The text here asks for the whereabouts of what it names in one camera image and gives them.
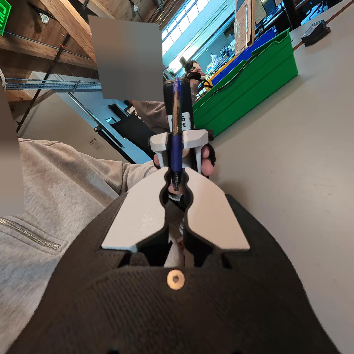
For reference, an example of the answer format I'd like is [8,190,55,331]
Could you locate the grey desk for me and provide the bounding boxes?
[191,0,354,354]

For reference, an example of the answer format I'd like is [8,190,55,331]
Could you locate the person's left hand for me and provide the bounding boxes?
[153,145,216,177]

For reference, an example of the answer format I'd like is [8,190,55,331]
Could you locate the blue pen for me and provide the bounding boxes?
[169,77,184,192]

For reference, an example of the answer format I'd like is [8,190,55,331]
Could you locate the black cable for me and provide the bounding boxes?
[210,59,249,97]

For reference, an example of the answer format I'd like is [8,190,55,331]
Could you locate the person's left forearm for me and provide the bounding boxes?
[119,160,166,199]

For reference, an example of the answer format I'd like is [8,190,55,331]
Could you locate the blue storage bin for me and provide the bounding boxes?
[207,28,277,86]

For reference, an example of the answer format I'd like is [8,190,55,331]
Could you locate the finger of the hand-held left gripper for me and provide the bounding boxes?
[149,132,170,170]
[182,129,209,174]

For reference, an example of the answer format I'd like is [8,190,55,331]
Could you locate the green storage bin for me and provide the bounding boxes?
[192,28,299,137]

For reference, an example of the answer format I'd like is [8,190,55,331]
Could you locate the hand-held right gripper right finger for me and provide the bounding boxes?
[181,166,251,253]

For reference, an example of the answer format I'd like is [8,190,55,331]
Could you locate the blue cable bundle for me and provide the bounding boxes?
[0,77,103,93]

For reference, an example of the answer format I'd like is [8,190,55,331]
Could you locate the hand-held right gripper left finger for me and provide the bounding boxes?
[101,166,170,249]

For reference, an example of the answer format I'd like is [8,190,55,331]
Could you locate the black chair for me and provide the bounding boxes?
[111,113,155,164]

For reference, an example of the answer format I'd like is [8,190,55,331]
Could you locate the green exit sign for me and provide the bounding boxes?
[0,0,12,36]

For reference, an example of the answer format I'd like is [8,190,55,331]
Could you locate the cardboard panel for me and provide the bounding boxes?
[235,0,256,53]

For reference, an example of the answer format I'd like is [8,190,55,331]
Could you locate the small black power adapter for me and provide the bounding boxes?
[301,20,331,47]

